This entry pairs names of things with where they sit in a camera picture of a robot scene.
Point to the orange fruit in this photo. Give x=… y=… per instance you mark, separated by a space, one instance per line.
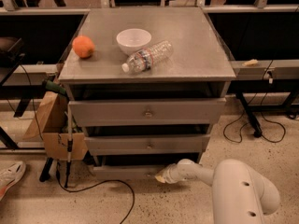
x=83 y=46

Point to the yellow foam scrap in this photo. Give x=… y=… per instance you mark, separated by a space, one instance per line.
x=251 y=62

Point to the white ceramic bowl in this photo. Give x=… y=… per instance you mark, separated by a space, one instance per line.
x=132 y=40

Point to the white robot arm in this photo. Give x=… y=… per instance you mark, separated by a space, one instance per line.
x=240 y=195

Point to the grey drawer cabinet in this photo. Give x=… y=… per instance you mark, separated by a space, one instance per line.
x=197 y=69

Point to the grey top drawer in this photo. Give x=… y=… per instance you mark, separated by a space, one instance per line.
x=147 y=112

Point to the grey drawer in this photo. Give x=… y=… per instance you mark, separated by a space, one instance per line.
x=147 y=112
x=133 y=167
x=147 y=144

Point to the grey middle drawer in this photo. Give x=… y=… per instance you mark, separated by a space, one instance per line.
x=147 y=144

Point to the brown cardboard box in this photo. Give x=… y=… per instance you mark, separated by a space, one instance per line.
x=50 y=126

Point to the clear plastic water bottle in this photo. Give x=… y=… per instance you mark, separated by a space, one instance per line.
x=144 y=59

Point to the grey bottom drawer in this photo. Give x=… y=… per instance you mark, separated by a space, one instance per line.
x=133 y=167

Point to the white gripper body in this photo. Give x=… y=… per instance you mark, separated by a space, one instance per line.
x=170 y=174

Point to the green handled grabber stick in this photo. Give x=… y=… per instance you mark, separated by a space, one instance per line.
x=52 y=86

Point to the white sneaker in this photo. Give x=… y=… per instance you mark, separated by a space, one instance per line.
x=10 y=176

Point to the black table leg right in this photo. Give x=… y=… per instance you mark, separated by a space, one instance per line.
x=252 y=119

